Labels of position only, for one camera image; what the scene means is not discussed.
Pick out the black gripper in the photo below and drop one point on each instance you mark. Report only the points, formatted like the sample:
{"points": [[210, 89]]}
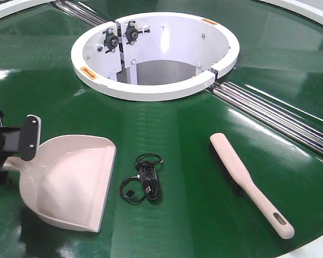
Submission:
{"points": [[23, 141]]}

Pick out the pink plastic dustpan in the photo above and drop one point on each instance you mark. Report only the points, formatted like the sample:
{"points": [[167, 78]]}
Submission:
{"points": [[67, 182]]}

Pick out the pink hand brush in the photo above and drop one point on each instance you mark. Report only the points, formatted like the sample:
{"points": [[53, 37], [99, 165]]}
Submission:
{"points": [[241, 176]]}

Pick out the rear steel roller set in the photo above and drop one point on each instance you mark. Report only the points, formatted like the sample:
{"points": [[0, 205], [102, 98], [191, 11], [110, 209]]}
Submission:
{"points": [[79, 12]]}

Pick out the steel roller set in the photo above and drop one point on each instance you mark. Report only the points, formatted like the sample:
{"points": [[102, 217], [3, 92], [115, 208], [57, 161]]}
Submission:
{"points": [[79, 12], [271, 114]]}

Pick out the right steel roller set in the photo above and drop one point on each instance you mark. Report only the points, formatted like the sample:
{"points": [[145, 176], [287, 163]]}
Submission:
{"points": [[271, 114]]}

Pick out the white outer guard rail left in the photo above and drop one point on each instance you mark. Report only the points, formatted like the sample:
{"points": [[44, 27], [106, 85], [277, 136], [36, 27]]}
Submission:
{"points": [[10, 7]]}

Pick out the white guard rail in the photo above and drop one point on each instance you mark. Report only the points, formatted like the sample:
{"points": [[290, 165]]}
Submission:
{"points": [[298, 7], [10, 7]]}

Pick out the left black bearing mount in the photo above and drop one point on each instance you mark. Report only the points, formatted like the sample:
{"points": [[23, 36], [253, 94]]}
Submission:
{"points": [[111, 40]]}

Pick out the black bearing mount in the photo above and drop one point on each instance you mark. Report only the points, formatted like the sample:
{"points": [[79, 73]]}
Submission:
{"points": [[111, 40], [132, 32]]}

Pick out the right black bearing mount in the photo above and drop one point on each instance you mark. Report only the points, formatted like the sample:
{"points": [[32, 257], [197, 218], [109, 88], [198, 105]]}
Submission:
{"points": [[132, 32]]}

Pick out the white outer guard rail right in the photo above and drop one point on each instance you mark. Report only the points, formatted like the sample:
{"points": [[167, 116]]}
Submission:
{"points": [[298, 7]]}

